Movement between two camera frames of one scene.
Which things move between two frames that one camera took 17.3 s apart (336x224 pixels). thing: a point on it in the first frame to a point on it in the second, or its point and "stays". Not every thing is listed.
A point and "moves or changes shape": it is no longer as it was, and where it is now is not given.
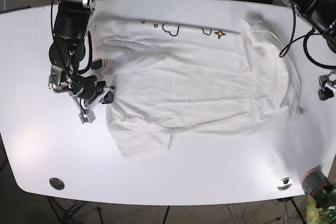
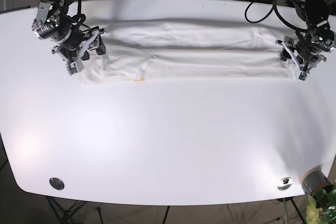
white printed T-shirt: x=176 y=75 moves or changes shape
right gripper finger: x=106 y=97 to x=98 y=46
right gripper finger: x=86 y=115 to x=73 y=67
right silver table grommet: x=285 y=183 stays
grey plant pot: x=314 y=180 stays
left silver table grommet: x=56 y=183 stays
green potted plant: x=322 y=210 stays
